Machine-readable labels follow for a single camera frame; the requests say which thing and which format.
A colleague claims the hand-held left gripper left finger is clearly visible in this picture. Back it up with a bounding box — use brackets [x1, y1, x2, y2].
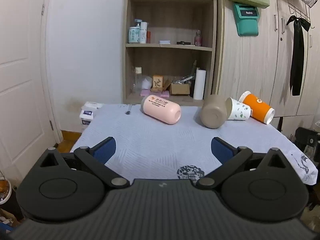
[39, 137, 130, 189]

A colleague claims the black stand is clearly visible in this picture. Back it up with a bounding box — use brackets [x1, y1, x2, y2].
[295, 127, 320, 155]

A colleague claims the pale blue printed tablecloth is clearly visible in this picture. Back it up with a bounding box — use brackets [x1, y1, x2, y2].
[70, 103, 318, 186]

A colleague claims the beige plastic cup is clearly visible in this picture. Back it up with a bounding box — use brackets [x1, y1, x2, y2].
[199, 94, 228, 129]

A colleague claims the white tissue pack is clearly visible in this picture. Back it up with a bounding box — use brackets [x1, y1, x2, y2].
[84, 102, 104, 110]
[79, 109, 95, 126]

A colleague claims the white lotion bottle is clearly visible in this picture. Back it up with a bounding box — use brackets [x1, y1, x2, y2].
[140, 22, 148, 44]

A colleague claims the pink plastic cup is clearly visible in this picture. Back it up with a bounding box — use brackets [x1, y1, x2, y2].
[141, 94, 182, 125]

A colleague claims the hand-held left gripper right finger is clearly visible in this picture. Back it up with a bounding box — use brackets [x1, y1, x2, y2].
[196, 137, 288, 190]

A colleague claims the white floral paper cup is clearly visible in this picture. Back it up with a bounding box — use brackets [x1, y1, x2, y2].
[226, 97, 251, 121]

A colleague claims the small cardboard box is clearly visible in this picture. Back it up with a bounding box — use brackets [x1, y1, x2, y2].
[171, 83, 190, 95]

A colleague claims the white paper towel roll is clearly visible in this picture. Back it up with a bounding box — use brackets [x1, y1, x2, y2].
[193, 69, 207, 100]

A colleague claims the white panel door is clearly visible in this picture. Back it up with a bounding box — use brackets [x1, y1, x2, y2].
[0, 0, 63, 188]

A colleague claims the clear plastic wrapper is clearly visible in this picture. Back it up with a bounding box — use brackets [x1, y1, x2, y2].
[172, 75, 194, 84]

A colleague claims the wooden floral box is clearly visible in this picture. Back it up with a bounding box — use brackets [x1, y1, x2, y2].
[152, 75, 164, 92]

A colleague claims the clear plastic bottle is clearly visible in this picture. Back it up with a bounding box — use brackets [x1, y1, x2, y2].
[134, 67, 142, 93]

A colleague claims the light wooden wardrobe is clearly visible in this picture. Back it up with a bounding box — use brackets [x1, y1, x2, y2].
[216, 0, 320, 117]

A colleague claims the black ribbon bow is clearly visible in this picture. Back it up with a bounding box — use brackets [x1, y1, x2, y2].
[286, 15, 311, 96]

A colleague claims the wooden bookshelf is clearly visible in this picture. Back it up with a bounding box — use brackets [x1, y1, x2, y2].
[122, 0, 224, 105]

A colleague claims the teal pouch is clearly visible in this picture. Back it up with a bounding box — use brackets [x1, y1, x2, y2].
[233, 2, 260, 37]

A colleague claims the teal pump bottle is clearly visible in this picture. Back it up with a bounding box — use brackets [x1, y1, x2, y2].
[128, 19, 141, 44]

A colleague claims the orange paper cup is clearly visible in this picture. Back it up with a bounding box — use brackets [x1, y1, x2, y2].
[238, 91, 275, 125]

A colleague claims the pink packet stack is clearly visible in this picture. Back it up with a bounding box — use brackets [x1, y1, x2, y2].
[141, 89, 170, 98]

